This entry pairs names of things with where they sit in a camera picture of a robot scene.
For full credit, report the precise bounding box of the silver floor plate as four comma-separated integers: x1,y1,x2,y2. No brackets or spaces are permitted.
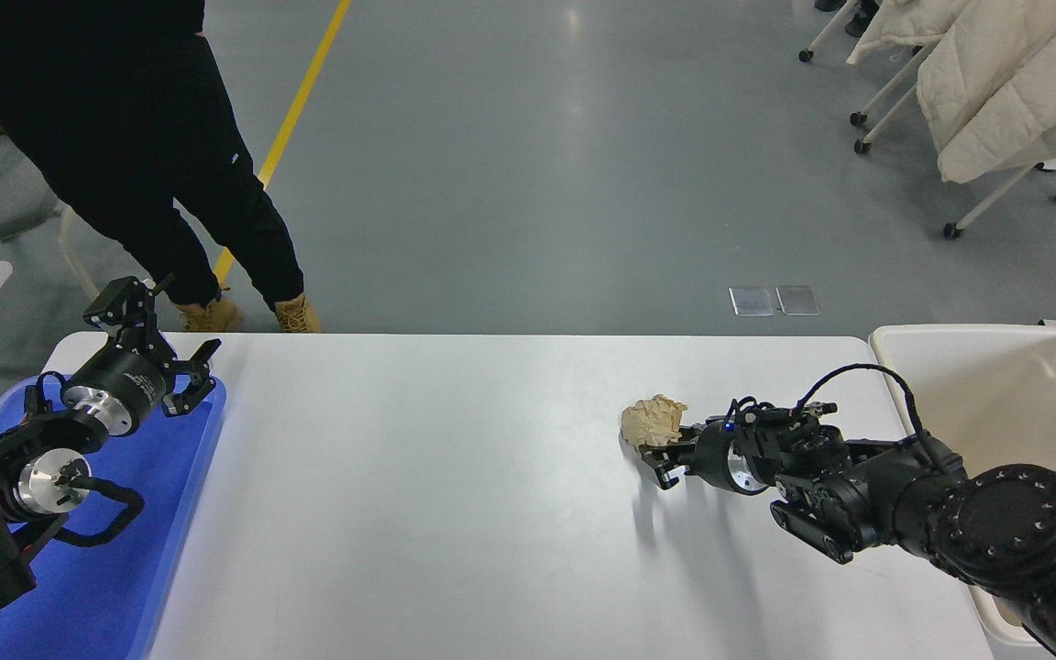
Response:
729,287,776,318
775,285,822,317

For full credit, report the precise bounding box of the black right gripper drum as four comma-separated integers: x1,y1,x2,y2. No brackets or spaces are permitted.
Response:
694,423,759,497

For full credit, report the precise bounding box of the large pale plastic bin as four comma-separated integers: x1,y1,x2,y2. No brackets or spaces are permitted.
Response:
869,324,1056,656

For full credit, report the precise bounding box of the blue plastic tray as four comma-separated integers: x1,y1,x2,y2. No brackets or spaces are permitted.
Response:
0,374,228,660

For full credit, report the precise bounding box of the person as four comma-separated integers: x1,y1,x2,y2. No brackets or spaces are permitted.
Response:
814,0,882,38
0,0,323,335

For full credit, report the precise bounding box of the white chair frame with casters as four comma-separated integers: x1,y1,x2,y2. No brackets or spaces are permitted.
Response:
942,136,1056,241
849,41,941,155
798,0,859,63

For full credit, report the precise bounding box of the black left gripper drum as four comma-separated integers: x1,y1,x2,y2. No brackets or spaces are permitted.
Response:
72,345,174,423

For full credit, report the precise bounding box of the small cream quilted jacket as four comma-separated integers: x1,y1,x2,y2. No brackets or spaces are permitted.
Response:
847,0,974,65

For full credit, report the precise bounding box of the large cream quilted jacket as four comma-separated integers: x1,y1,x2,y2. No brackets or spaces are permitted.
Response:
916,0,1056,184

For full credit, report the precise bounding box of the tan paper ball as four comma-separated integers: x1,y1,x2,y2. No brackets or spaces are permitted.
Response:
621,395,689,450

